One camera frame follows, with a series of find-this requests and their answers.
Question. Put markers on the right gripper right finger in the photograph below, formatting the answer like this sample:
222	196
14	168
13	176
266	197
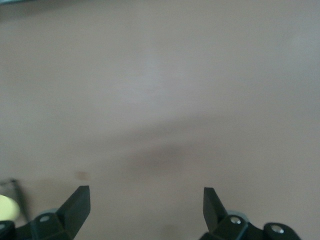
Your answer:
217	222

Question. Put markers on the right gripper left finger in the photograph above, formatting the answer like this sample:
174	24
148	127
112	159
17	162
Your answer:
75	212

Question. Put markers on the yellow cup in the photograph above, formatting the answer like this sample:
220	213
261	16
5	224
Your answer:
8	207

